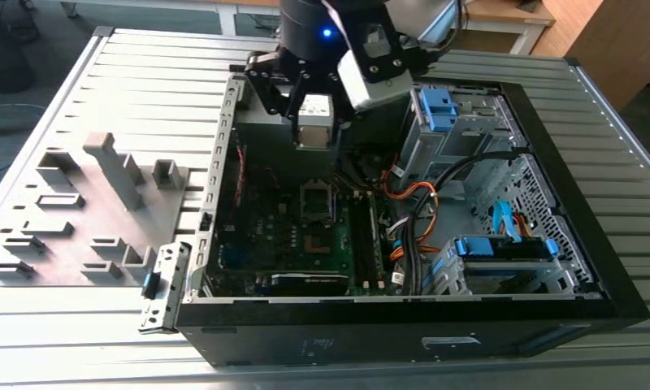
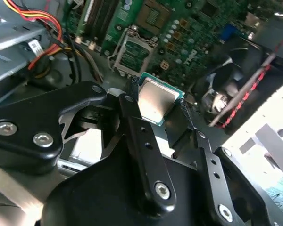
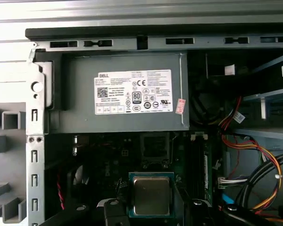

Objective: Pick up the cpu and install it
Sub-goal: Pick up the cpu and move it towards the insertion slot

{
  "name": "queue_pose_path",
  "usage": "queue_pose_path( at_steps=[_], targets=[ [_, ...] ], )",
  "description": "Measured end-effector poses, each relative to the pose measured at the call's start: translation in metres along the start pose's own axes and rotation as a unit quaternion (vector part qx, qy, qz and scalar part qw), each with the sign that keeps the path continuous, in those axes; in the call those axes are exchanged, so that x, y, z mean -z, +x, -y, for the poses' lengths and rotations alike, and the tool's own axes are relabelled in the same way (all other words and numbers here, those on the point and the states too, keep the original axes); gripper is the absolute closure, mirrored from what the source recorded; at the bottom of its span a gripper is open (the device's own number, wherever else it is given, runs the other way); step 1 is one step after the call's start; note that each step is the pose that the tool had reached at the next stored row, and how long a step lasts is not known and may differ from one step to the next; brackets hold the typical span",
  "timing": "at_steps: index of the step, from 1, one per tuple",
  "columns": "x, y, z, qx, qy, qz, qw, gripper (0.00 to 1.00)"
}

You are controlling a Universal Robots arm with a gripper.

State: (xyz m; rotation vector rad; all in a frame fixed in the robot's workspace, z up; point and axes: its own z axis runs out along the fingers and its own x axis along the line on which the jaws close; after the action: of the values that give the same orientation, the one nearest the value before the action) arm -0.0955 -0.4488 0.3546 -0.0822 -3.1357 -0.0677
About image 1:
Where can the green motherboard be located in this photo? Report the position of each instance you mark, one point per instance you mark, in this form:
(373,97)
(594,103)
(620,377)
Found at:
(270,248)

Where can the grey power supply unit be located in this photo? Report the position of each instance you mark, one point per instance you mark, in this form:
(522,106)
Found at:
(265,142)

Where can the wooden desk white frame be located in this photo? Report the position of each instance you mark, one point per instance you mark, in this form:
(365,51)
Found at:
(509,12)

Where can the pale blue teach pendant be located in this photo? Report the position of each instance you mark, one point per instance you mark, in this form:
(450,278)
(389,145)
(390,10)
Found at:
(438,20)

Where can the white framed teal desk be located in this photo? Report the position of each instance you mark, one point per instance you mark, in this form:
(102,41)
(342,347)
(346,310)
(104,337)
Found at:
(228,22)

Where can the black RAM slot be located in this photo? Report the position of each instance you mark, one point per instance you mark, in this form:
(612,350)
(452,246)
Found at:
(377,243)
(370,243)
(357,243)
(364,243)

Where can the silver camera black bracket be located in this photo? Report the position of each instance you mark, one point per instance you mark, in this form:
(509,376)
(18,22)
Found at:
(373,89)

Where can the grey parts rack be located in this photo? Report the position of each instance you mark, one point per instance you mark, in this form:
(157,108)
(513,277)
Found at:
(102,227)

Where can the black cooling fan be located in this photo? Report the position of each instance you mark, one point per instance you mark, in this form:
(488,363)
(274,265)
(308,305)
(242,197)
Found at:
(370,166)

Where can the low silver disk bay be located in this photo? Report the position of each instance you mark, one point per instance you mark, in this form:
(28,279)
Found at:
(449,280)

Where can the tall silver drive cage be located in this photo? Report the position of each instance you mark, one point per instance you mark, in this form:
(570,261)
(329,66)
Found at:
(477,122)

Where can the graphics card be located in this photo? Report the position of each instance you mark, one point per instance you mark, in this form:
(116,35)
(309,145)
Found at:
(309,284)

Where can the hard disk in blue carrier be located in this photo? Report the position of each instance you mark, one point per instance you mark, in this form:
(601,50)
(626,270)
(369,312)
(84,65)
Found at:
(473,247)

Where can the CPU with silver top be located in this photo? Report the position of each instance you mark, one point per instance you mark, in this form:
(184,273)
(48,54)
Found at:
(314,138)

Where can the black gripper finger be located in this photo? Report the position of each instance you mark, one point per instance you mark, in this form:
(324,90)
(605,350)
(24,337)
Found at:
(270,97)
(346,109)

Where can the blue drive bay latch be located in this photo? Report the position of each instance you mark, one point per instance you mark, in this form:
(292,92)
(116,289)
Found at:
(438,101)

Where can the CPU socket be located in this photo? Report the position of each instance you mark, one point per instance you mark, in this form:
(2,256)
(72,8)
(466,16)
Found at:
(318,243)

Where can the black open PC case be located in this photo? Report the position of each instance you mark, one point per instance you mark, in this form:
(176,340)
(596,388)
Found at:
(357,337)

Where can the metal card bracket blue latch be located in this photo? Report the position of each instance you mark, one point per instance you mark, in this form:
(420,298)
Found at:
(168,260)

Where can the wooden cabinet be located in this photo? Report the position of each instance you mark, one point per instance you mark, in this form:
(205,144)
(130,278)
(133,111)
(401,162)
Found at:
(617,48)

